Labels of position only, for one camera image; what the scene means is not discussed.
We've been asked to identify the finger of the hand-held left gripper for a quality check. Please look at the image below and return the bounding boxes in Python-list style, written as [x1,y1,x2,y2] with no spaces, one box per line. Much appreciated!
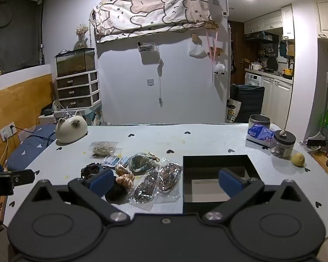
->
[10,169,35,189]

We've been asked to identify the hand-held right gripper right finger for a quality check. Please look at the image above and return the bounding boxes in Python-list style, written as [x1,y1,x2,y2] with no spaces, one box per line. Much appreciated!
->
[202,168,307,226]

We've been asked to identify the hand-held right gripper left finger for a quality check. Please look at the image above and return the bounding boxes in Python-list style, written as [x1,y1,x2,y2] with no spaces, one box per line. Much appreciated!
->
[24,168,132,226]

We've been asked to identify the black box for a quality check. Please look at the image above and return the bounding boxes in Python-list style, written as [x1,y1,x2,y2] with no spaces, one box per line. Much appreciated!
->
[183,155,261,214]

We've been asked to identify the black scrunchie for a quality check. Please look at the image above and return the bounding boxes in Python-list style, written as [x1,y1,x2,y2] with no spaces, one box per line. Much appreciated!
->
[105,177,129,204]

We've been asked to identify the orange striped scrunchie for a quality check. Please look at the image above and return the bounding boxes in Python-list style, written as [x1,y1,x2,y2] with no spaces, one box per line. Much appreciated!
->
[114,164,135,189]

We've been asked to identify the small blue packets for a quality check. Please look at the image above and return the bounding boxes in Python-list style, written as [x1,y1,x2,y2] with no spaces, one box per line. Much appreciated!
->
[102,157,129,167]

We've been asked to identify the clear bag of beige bands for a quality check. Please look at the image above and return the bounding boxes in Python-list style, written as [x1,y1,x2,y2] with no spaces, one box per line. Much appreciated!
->
[91,141,120,159]

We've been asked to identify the green scrunchie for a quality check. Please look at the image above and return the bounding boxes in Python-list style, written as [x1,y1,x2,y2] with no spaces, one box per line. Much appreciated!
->
[128,153,161,173]

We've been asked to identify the clear bag of brown hair ties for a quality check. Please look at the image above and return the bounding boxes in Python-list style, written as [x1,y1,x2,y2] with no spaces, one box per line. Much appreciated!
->
[129,169,161,211]

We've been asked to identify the clear bag of tan hair ties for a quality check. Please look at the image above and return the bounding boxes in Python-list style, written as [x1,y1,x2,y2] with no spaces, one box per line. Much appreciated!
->
[153,162,183,203]

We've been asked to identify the blue triangle print cushion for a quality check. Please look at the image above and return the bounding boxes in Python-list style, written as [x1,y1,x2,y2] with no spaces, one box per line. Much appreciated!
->
[5,124,58,171]

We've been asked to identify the blue tissue pack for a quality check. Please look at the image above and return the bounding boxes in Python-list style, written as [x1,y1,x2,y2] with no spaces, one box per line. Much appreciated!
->
[246,124,277,150]

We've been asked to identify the white cat-shaped ceramic jar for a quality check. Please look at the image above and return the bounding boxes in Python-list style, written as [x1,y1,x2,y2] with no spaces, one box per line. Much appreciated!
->
[55,111,89,145]

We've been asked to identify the glass jar with black lid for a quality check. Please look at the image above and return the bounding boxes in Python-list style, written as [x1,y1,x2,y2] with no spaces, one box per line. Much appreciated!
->
[270,129,296,159]

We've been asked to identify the round metal tin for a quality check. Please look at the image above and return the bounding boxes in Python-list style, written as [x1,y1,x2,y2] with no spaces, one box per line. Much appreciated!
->
[248,114,271,135]

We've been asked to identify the cartoon tote bag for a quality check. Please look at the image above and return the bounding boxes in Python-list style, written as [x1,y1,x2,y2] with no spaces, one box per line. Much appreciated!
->
[226,98,243,123]

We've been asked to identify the yellow lemon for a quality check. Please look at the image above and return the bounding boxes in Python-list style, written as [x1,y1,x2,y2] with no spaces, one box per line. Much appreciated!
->
[291,152,306,167]

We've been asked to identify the black chair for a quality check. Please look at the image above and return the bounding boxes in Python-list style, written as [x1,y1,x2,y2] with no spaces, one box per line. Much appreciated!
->
[229,84,265,123]

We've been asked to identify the white plastic drawer cabinet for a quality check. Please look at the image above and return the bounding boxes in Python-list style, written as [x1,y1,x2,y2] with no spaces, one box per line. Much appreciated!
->
[56,69,102,110]

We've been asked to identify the white washing machine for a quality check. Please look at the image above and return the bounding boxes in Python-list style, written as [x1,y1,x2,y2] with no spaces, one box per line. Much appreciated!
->
[244,72,264,87]

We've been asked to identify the glass fish tank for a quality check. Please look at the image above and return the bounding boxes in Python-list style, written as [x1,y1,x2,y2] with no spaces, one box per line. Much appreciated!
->
[55,47,96,78]

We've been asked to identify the white plastic bag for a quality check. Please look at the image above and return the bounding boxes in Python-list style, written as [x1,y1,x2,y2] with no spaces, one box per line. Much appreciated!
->
[188,42,208,59]

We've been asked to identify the dark window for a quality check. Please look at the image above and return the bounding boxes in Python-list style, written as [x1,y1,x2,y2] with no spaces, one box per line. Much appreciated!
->
[0,0,46,76]

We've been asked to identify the dried flower vase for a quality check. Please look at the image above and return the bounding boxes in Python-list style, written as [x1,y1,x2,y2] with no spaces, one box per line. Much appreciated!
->
[76,24,89,50]

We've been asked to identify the cartoon printed cloth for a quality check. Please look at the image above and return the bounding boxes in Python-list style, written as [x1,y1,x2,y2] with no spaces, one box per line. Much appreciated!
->
[91,0,217,43]

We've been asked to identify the wall power outlet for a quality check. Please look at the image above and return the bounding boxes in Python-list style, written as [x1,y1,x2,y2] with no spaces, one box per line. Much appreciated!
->
[0,122,17,142]

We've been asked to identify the clear wall holder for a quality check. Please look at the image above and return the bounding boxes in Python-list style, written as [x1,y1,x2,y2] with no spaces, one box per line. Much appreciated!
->
[138,42,156,53]

